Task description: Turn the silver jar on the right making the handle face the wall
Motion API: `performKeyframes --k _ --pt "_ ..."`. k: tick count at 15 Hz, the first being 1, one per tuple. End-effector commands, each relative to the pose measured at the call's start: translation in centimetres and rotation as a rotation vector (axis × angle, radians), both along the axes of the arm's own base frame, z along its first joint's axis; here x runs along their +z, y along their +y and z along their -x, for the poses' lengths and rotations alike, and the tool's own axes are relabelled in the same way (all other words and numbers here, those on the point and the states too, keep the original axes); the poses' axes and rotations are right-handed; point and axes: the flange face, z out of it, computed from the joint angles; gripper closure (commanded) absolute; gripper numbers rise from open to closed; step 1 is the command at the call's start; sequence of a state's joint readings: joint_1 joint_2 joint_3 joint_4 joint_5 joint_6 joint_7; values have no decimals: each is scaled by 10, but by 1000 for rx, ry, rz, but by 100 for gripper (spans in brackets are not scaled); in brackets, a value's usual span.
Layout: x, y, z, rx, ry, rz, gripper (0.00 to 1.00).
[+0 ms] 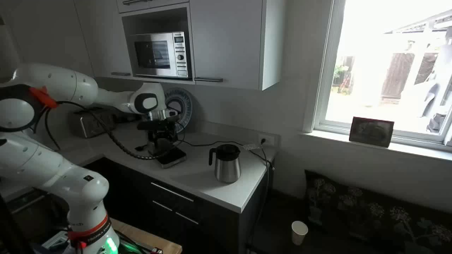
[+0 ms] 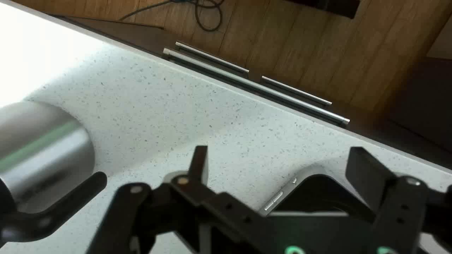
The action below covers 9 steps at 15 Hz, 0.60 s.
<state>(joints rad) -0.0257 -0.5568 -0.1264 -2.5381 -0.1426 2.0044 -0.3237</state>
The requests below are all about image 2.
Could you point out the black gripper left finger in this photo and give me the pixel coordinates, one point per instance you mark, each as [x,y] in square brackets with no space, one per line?
[221,206]

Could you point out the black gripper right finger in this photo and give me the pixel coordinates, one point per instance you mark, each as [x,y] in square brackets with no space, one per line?
[398,201]

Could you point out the silver thermal coffee jar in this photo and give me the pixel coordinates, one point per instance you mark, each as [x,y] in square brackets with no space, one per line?
[46,169]

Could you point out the silver drawer handle bars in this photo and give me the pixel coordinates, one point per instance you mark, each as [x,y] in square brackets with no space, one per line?
[262,86]

